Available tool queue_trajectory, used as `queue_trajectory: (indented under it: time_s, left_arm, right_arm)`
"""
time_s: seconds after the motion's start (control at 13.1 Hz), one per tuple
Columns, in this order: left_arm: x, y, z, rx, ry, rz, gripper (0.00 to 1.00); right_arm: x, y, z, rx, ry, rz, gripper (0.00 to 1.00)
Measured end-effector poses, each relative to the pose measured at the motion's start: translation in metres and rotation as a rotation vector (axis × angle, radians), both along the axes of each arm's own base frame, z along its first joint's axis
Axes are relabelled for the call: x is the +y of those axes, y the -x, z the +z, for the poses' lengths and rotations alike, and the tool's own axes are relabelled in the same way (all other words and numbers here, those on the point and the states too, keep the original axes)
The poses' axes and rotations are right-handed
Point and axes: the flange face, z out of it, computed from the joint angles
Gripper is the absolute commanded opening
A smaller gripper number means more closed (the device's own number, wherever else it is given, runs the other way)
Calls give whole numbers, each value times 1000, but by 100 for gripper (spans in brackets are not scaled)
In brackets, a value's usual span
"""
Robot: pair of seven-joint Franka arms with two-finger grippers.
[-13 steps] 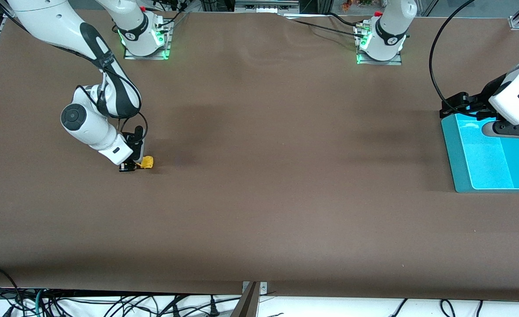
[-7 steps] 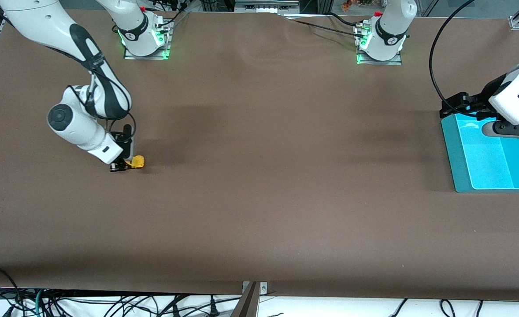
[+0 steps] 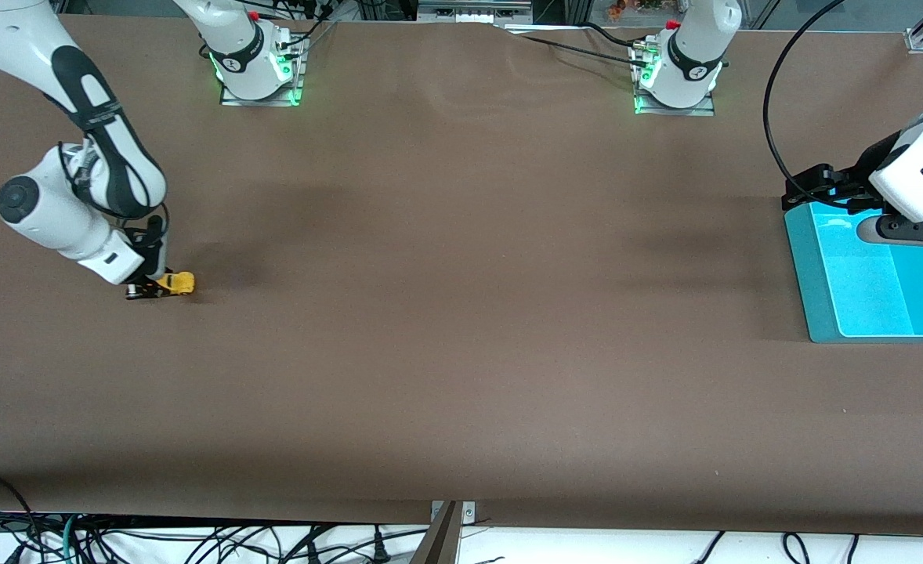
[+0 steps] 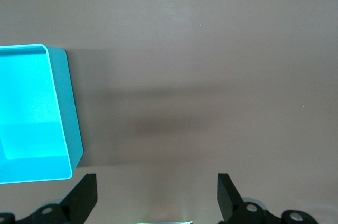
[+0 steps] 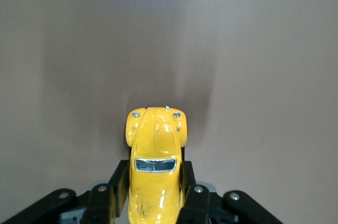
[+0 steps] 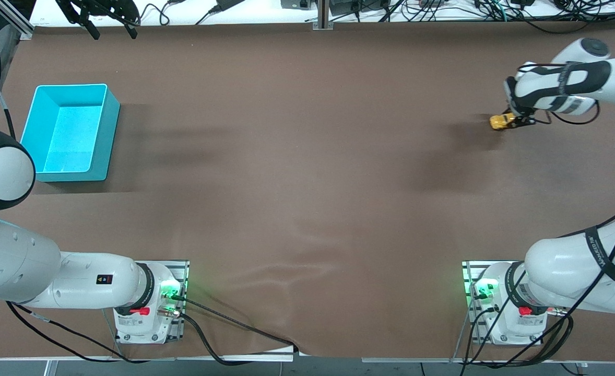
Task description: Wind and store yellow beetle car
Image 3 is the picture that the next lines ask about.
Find yellow toy beetle car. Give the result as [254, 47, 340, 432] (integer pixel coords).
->
[154, 271, 196, 296]

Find cyan plastic bin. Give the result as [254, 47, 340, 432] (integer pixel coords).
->
[784, 200, 923, 344]

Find small orange objects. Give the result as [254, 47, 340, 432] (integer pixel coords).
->
[606, 0, 666, 18]

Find gray equipment box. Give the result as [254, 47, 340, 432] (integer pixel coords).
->
[418, 0, 533, 24]

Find dark slanted bar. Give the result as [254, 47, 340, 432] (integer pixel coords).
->
[409, 501, 462, 564]

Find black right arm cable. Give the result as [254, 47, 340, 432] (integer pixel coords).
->
[144, 200, 172, 244]

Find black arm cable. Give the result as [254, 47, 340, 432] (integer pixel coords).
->
[763, 0, 846, 197]
[144, 200, 172, 244]

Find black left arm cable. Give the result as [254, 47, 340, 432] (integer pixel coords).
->
[763, 0, 846, 197]

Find black cable on table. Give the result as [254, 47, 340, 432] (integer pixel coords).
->
[509, 30, 646, 67]
[583, 22, 650, 48]

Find black floor cable bundle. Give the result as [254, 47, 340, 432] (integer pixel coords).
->
[0, 513, 431, 564]

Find metal table edge bracket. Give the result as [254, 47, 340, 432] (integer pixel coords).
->
[430, 501, 476, 524]

